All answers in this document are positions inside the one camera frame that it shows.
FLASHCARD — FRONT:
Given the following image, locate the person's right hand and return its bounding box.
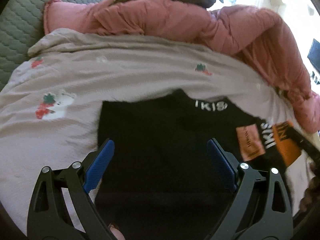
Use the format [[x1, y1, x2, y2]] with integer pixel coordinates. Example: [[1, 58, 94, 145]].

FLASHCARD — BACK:
[[299, 163, 319, 213]]

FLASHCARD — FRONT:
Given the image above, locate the grey quilted headboard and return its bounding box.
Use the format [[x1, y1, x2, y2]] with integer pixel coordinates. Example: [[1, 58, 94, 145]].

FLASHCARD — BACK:
[[1, 0, 102, 88]]

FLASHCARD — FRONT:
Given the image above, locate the beige strawberry print bedsheet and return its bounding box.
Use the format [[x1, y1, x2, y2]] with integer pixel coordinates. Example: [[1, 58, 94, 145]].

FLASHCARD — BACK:
[[1, 29, 311, 236]]

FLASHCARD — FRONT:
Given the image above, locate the black IKISS sweater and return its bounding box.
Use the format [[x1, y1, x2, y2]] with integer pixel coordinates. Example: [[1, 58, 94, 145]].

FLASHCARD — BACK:
[[93, 89, 320, 240]]

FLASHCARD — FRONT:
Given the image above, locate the person's left hand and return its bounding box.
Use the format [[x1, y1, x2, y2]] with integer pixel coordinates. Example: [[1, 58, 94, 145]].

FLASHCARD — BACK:
[[108, 224, 125, 240]]

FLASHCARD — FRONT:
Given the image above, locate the pink quilted duvet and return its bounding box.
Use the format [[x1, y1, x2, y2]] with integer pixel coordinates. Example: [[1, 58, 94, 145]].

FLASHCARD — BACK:
[[43, 0, 319, 133]]

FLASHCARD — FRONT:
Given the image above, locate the dark monitor by window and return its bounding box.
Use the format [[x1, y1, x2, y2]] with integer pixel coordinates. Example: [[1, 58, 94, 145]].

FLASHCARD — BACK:
[[307, 39, 320, 72]]

